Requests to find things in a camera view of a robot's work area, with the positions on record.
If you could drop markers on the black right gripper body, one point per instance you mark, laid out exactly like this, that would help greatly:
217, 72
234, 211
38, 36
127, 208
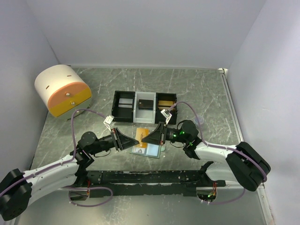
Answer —
172, 134

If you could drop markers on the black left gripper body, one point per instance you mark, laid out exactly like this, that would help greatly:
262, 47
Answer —
108, 141

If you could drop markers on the white VIP credit card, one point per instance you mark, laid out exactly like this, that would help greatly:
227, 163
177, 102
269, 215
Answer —
139, 150

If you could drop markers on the green card holder wallet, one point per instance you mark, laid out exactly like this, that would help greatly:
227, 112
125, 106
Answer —
153, 151

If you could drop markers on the gold credit card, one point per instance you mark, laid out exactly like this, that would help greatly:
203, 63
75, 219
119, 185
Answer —
140, 134

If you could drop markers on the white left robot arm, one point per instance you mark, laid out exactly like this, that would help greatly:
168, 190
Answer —
20, 189

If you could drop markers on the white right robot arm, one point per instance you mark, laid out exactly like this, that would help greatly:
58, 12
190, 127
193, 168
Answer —
239, 163

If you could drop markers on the gold cards in right bin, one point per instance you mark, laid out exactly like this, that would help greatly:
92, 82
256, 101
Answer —
163, 104

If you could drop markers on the black cards in middle bin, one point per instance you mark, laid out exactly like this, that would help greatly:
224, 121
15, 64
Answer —
145, 104

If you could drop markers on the silver cards in left bin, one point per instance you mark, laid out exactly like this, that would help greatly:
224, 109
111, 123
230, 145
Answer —
125, 103

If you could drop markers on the white middle tray bin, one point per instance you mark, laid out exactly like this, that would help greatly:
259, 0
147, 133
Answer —
144, 116

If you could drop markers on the small clear plastic cup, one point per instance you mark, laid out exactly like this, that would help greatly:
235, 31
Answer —
199, 120

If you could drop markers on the black right tray bin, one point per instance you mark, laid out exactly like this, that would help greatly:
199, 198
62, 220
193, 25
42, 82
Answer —
168, 97

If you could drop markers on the black tray bin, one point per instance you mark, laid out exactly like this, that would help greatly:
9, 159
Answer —
122, 114
168, 97

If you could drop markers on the black left tray bin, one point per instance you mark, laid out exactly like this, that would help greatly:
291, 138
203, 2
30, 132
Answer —
122, 114

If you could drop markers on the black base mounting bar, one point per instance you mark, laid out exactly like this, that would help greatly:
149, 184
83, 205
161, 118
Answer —
135, 183

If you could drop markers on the round drawer cabinet white orange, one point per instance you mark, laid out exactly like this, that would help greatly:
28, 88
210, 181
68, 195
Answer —
63, 91

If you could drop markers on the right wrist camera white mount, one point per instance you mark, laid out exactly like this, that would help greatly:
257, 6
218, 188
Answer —
166, 113

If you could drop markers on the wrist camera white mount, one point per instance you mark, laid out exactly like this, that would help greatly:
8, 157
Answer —
166, 113
108, 121

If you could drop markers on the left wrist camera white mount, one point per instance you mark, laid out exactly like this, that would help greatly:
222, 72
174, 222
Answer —
108, 121

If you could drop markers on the aluminium right side rail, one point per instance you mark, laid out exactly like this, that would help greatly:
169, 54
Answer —
223, 73

